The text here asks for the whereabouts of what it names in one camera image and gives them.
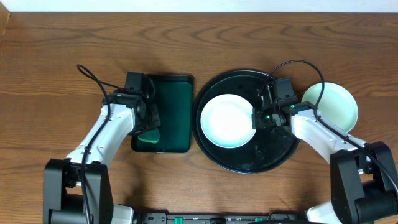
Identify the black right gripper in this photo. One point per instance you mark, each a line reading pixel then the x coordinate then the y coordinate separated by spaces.
pixel 257 122

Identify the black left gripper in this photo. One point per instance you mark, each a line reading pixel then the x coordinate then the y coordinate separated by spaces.
pixel 150 116

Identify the green scouring sponge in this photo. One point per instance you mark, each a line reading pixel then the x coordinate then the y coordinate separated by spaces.
pixel 150 136

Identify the black rectangular water tray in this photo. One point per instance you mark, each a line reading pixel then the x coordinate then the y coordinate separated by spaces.
pixel 174 99

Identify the white plate front green stain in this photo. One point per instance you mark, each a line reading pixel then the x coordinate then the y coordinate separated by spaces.
pixel 338 107

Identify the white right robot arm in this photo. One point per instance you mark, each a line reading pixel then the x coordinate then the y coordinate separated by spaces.
pixel 363 176

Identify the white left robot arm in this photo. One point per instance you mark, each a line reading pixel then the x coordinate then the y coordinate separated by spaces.
pixel 77 188

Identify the black round serving tray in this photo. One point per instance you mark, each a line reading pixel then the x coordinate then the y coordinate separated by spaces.
pixel 267 149

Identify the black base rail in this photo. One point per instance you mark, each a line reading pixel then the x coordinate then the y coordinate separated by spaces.
pixel 202 218

